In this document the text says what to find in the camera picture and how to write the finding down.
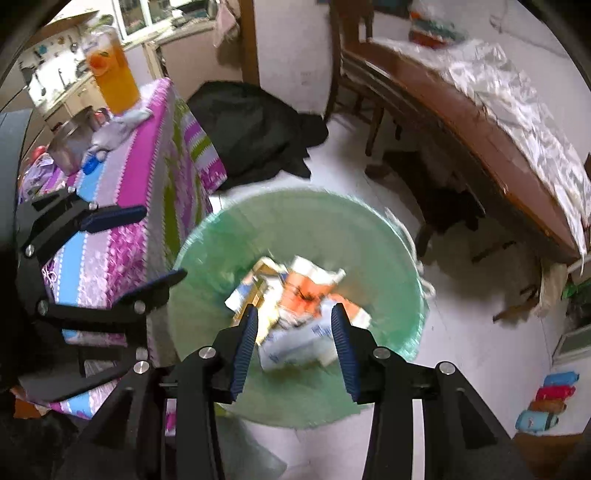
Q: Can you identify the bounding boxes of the colourful plastic containers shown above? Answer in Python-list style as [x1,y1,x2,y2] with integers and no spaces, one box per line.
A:
[409,0,467,49]

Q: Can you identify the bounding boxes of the orange rolled towel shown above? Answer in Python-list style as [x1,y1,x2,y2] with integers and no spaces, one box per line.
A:
[529,399,568,414]

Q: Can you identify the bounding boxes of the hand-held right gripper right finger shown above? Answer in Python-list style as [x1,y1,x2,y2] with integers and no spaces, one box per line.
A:
[330,302,536,480]

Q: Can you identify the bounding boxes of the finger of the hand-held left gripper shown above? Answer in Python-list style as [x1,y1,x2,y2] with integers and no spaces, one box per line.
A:
[16,189,148,260]
[18,270,188,403]

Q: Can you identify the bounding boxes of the purple wet wipes pack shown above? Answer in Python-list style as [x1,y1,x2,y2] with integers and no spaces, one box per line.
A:
[21,154,65,197]

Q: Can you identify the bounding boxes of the large orange white packet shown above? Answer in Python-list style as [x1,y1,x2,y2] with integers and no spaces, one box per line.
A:
[279,256,347,324]

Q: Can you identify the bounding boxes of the kitchen counter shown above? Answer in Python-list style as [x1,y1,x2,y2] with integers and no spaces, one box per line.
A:
[28,25,245,125]

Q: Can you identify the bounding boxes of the orange juice bottle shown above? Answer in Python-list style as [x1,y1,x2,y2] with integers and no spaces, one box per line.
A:
[83,25,140,115]

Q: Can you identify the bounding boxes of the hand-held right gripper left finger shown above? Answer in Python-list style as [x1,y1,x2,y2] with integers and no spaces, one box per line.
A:
[55,305,259,480]

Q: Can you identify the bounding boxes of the black cloth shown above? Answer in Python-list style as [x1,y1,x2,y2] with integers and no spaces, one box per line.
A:
[187,80,329,192]

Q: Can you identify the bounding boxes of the white paper wrapper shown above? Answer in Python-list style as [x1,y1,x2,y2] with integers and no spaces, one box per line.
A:
[259,318,342,370]

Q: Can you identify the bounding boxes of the white plastic table cover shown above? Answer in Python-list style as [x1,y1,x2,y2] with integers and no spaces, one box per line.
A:
[369,37,591,258]

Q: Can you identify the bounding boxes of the pink hanging towel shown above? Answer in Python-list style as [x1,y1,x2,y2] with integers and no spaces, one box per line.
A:
[212,0,239,49]

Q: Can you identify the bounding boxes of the white glove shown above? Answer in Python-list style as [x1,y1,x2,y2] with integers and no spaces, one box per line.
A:
[88,108,153,153]

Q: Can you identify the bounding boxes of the kitchen window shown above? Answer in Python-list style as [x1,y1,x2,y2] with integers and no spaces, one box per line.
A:
[113,0,218,37]

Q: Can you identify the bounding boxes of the wooden side table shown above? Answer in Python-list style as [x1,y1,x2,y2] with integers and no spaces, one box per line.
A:
[342,44,583,265]

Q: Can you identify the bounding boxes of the steel pot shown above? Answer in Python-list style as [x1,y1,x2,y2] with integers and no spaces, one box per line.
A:
[46,106,112,176]

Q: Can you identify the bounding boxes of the green trash bin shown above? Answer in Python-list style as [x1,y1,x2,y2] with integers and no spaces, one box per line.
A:
[166,187,428,430]

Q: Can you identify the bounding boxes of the blue paper carton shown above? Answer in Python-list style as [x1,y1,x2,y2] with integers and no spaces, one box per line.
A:
[226,256,287,328]

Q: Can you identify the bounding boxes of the red rolled towel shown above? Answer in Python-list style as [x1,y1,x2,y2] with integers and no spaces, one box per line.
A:
[536,385,577,402]

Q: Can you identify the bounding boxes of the dark wooden chair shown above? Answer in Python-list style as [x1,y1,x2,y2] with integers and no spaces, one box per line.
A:
[323,0,402,158]

